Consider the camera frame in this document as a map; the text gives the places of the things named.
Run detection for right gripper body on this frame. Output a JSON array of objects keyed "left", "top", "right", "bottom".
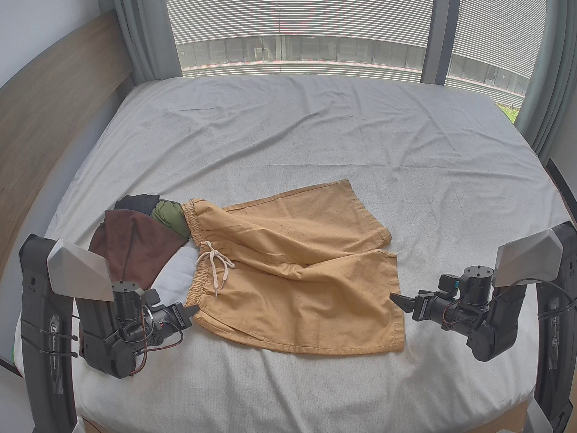
[{"left": 412, "top": 291, "right": 467, "bottom": 332}]

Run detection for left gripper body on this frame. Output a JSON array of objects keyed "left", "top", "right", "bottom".
[{"left": 145, "top": 302, "right": 194, "bottom": 347}]

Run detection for tan shorts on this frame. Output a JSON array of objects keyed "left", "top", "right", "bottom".
[{"left": 186, "top": 179, "right": 406, "bottom": 354}]

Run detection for bed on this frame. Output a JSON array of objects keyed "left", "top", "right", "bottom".
[{"left": 0, "top": 9, "right": 577, "bottom": 433}]

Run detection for white garment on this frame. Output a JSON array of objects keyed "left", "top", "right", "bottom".
[{"left": 149, "top": 242, "right": 201, "bottom": 315}]

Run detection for brown garment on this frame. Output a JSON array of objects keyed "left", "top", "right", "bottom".
[{"left": 89, "top": 209, "right": 189, "bottom": 292}]

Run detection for green garment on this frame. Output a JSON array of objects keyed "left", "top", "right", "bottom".
[{"left": 151, "top": 200, "right": 192, "bottom": 241}]

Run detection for black garment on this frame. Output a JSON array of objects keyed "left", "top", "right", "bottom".
[{"left": 113, "top": 193, "right": 160, "bottom": 217}]

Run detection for grey-green curtain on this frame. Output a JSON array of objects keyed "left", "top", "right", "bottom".
[
  {"left": 514, "top": 0, "right": 577, "bottom": 166},
  {"left": 94, "top": 0, "right": 183, "bottom": 84}
]

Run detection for window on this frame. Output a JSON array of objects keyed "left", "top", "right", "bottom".
[{"left": 162, "top": 0, "right": 548, "bottom": 112}]

